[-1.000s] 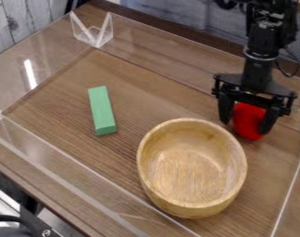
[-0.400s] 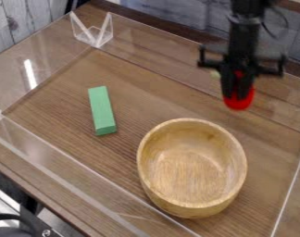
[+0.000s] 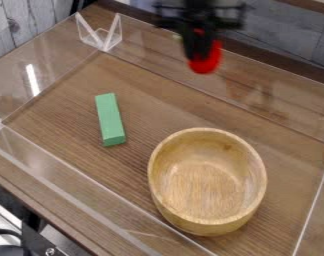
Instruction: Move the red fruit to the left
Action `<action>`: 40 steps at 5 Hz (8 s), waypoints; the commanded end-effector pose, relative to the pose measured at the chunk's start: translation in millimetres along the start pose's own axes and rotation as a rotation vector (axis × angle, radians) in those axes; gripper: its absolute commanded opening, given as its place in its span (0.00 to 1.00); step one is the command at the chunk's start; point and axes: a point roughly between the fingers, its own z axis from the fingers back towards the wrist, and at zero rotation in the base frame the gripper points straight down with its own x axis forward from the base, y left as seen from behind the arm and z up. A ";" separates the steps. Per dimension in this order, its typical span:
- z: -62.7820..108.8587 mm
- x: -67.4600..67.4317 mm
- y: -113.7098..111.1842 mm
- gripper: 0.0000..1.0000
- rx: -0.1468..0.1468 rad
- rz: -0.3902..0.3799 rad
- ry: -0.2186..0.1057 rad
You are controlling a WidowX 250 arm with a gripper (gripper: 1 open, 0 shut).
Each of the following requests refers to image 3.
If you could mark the wooden bowl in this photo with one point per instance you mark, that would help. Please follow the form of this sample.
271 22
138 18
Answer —
207 181

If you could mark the red felt fruit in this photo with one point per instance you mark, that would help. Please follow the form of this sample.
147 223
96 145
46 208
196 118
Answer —
206 66

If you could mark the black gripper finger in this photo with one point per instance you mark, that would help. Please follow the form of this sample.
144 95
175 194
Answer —
209 37
191 36

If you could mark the green rectangular block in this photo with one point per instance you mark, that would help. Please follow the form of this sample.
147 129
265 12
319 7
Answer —
110 120

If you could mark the black metal bracket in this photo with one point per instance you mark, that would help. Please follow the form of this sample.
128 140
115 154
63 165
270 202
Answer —
36 245

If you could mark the clear acrylic tray walls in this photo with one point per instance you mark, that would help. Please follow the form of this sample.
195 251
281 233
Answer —
90 188

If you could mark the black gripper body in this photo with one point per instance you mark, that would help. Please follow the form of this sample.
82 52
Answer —
198 13

